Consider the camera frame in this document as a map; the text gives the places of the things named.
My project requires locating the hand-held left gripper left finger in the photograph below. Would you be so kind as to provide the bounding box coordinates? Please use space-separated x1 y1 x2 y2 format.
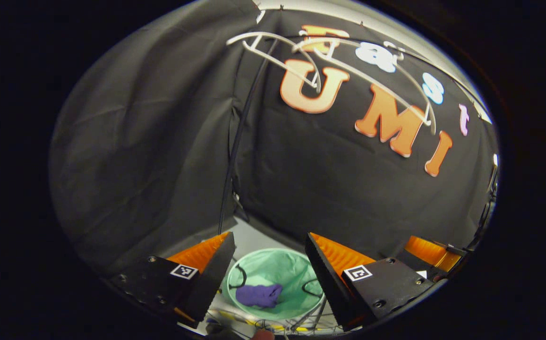
108 231 237 330

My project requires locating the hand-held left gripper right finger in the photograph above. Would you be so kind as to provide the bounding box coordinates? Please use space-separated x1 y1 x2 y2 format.
304 232 436 332

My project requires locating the purple corduroy jacket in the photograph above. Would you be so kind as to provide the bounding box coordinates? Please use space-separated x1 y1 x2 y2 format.
235 283 283 309

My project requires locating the green laundry hamper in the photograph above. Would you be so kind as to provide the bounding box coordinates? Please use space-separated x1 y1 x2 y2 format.
207 248 347 337

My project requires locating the white plastic clothes hanger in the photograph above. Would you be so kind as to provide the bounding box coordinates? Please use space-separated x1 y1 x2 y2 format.
226 31 323 94
292 37 439 135

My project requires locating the black metal clothes rack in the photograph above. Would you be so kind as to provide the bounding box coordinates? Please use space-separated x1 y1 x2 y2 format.
216 33 498 246

